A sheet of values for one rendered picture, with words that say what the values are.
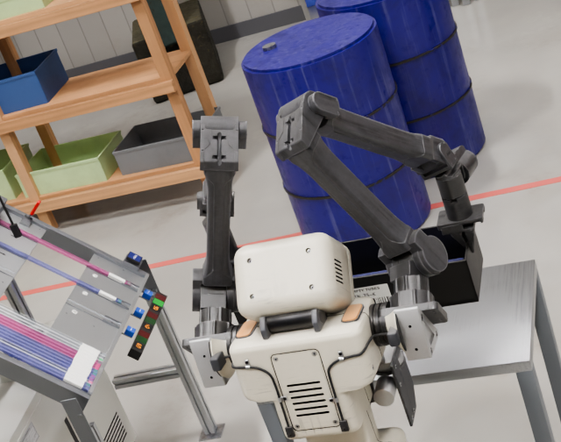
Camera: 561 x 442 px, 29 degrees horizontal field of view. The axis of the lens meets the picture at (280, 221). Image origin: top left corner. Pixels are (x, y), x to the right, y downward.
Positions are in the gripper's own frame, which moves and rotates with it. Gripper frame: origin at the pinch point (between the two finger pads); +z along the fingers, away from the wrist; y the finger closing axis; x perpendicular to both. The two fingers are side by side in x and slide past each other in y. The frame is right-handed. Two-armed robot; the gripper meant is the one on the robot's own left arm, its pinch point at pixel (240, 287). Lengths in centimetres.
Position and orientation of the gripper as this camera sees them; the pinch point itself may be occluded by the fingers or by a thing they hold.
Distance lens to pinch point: 266.7
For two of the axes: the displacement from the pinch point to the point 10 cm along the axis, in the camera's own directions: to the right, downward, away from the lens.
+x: -2.2, 5.1, -8.3
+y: -9.2, 1.7, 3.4
